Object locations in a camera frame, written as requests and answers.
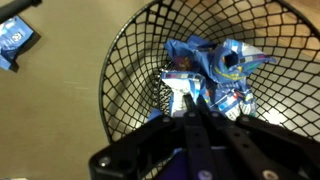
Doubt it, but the blue sachet with logo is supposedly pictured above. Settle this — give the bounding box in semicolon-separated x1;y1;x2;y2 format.
0;15;35;71

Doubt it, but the black hanging robot cable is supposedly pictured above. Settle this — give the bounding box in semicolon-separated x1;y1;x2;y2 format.
0;0;43;24

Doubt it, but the blue sachet with colour squares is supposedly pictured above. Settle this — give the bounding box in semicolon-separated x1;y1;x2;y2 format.
204;82;258;122

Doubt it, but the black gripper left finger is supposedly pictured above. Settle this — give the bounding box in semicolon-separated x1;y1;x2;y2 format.
87;94;218;180

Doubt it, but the dark blue crumpled sachet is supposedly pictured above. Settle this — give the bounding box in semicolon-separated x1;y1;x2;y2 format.
163;34;218;73

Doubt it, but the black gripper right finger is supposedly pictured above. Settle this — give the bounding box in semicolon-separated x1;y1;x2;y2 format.
196;96;320;180

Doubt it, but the blue sachet with open end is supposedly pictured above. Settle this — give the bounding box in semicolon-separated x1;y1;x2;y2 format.
212;37;278;85

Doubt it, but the black wire mesh basket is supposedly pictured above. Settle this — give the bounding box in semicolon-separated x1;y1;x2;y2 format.
98;0;320;180

